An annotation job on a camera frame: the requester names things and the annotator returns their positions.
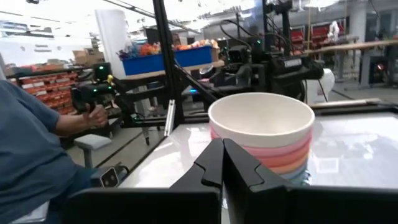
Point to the person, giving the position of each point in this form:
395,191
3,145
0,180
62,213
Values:
25,155

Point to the person's forearm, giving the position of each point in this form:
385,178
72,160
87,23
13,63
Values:
71,124

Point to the cream bowl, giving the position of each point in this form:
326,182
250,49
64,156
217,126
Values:
261,124

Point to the red storage rack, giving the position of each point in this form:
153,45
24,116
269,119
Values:
320,32

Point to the colourful toy pile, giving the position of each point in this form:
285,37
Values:
146,49

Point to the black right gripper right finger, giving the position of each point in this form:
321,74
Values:
242,180

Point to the blue plastic bin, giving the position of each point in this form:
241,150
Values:
149,63

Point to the white rounded machine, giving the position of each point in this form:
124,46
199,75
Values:
323,84

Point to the orange bowl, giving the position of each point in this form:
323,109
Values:
292,169

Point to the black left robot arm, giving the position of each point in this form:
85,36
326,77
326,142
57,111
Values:
289,71

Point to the red storage bin shelf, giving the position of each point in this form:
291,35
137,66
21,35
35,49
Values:
53,93

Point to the blue bowl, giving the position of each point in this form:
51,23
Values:
297,176

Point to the cardboard box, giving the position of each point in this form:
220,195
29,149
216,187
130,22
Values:
87,57

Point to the grey stool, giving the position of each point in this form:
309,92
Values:
91,141

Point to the person's hand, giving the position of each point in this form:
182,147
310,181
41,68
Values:
98,117

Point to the wooden table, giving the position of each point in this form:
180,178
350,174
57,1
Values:
357,46

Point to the white pillar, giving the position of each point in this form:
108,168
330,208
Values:
109,37

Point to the silver aluminium bar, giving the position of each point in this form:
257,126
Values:
170,118

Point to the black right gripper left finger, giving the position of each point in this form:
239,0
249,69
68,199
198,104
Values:
211,168

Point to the small black camera box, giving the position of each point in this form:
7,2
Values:
109,177

